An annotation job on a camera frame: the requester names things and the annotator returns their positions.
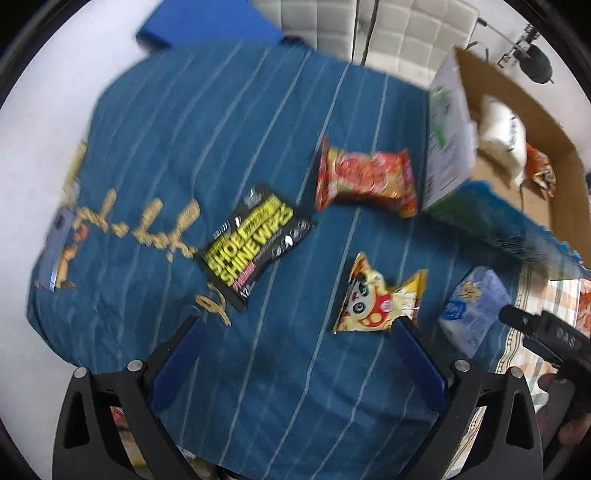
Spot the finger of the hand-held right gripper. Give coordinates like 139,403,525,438
499,305,591,370

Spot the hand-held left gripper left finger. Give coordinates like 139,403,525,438
52,315,208,480

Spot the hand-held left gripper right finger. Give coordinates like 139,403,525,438
392,316,544,480

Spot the yellow panda snack packet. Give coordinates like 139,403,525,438
332,251,429,334

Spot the blue tissue packet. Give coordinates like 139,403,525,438
438,266,513,360

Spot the cardboard box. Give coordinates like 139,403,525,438
422,46,591,282

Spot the white soft packet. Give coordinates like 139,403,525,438
475,95,529,185

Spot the person's right hand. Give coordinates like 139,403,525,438
538,374,591,450

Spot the black wipes packet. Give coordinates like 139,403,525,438
194,182,318,312

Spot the orange snack packet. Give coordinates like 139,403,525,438
524,143,557,198

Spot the red noodle packet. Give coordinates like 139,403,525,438
315,136,419,219

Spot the blue striped blanket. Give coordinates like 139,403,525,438
25,41,578,480

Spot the black round device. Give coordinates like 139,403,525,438
498,23,555,85

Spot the white quilted sofa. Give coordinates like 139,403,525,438
252,0,478,88

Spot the blue cushion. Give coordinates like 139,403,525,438
136,0,284,49

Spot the dark cable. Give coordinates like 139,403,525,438
352,0,382,65

